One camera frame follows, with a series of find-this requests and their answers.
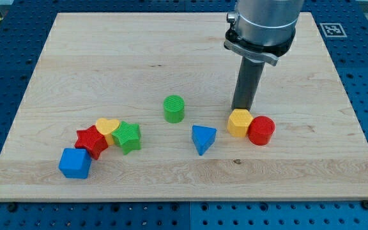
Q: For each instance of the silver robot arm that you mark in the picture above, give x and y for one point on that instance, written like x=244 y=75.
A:
x=262 y=30

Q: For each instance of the yellow heart block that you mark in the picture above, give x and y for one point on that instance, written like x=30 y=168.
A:
x=106 y=127

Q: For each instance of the green cylinder block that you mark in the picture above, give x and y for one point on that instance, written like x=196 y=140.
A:
x=174 y=108

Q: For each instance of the blue triangle block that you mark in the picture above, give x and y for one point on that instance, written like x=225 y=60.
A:
x=203 y=137

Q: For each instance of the yellow hexagon block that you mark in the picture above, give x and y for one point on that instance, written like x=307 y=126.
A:
x=238 y=122

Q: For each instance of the green star block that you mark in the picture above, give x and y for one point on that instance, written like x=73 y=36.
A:
x=128 y=137

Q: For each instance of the light wooden board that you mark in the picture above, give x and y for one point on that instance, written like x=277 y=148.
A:
x=123 y=66

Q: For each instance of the red cylinder block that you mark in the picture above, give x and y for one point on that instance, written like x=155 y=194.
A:
x=261 y=130

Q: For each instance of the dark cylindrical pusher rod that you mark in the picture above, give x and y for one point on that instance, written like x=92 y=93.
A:
x=247 y=83

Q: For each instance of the red star block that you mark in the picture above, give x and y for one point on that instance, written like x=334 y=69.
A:
x=92 y=141

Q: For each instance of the blue cube block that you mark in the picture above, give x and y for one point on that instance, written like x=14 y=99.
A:
x=75 y=163

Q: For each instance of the white fiducial marker tag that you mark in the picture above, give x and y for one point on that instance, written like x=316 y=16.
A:
x=333 y=30

